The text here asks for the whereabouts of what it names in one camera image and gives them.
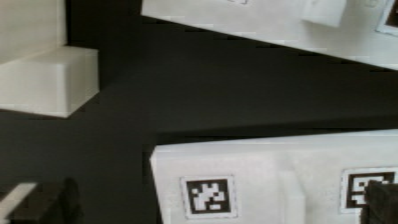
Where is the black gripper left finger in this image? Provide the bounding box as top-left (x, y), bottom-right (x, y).
top-left (0, 178), bottom-right (81, 224)

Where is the white cabinet door panel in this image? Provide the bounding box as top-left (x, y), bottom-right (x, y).
top-left (150, 129), bottom-right (398, 224)
top-left (140, 0), bottom-right (398, 70)

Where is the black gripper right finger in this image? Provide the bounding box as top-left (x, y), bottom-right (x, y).
top-left (360, 181), bottom-right (398, 224)

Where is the white U-shaped fence frame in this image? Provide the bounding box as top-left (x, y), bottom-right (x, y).
top-left (0, 0), bottom-right (99, 118)

